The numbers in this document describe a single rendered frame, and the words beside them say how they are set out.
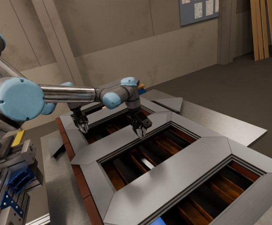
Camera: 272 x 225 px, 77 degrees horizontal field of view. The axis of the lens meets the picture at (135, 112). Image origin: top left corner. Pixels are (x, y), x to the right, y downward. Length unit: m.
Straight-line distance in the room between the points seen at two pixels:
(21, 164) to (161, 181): 0.78
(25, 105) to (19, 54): 3.21
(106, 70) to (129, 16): 1.16
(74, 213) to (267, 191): 0.89
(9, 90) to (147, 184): 0.63
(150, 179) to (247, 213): 0.38
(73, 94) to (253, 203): 0.81
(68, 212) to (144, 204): 0.49
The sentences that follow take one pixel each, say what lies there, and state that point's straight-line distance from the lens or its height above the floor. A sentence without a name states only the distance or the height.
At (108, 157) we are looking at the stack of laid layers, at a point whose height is 0.83.
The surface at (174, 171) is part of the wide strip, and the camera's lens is 0.87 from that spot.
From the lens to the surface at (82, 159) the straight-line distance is 1.10.
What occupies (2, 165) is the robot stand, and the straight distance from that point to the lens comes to 1.21.
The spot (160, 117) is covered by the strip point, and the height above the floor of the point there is 0.85.
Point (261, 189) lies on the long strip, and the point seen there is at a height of 0.85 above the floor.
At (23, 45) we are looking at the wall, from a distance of 3.73.
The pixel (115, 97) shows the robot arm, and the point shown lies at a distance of 0.77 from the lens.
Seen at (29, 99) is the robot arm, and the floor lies 1.37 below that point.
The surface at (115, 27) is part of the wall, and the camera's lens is 3.83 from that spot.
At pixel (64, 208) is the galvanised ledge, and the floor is 0.68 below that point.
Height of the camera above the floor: 1.50
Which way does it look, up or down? 28 degrees down
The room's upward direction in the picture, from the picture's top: 13 degrees counter-clockwise
